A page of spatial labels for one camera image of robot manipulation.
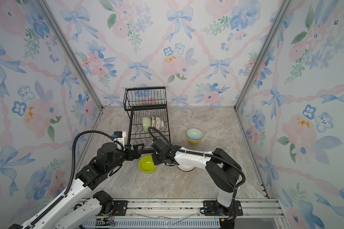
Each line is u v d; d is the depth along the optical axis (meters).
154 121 0.96
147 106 0.87
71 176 0.48
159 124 0.98
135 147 0.65
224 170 0.47
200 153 0.52
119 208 0.74
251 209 0.75
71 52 0.86
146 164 0.86
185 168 0.82
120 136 0.65
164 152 0.66
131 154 0.64
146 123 0.95
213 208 0.73
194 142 0.97
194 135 0.99
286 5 0.68
